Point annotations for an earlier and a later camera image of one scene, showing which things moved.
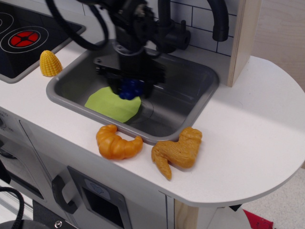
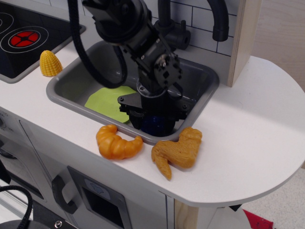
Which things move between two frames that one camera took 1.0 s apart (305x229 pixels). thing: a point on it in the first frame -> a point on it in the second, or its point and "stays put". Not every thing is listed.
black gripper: [136, 64] -> [157, 102]
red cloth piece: [256, 222] stays put
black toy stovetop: [25, 35] stays put
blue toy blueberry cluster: [131, 88] -> [155, 125]
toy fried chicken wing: [182, 153] stays put
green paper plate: [105, 102] stays put
